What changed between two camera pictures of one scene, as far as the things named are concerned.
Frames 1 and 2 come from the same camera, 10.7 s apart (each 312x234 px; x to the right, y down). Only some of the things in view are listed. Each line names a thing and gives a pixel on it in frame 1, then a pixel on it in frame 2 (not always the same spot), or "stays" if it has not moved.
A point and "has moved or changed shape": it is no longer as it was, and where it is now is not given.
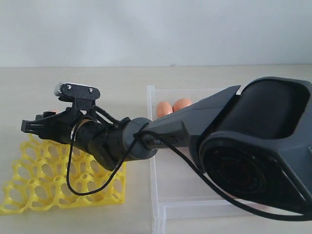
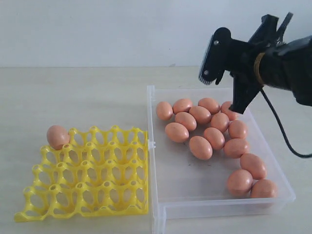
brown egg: [181, 103] stays
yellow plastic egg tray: [47, 176] has moved or changed shape
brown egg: [164, 108] stays
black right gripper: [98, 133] → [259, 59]
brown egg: [54, 110] has moved or changed shape
